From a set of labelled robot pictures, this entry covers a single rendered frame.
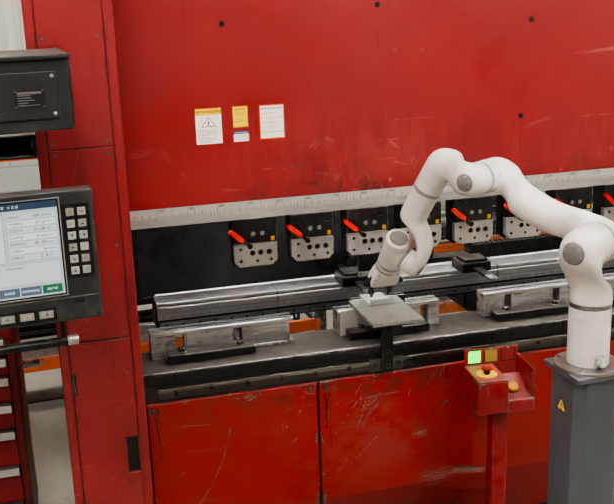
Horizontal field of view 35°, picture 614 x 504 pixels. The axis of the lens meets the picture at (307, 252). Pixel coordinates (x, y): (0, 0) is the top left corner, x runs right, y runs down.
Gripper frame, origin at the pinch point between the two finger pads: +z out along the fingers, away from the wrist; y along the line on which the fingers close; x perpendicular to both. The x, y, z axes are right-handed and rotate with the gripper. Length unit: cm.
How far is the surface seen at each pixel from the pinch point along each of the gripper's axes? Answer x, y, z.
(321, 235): -15.2, 20.1, -15.6
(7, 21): -368, 126, 196
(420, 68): -50, -17, -57
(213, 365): 17, 62, 7
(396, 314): 14.1, -0.8, -6.4
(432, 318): 6.8, -21.4, 13.0
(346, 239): -14.3, 10.8, -13.0
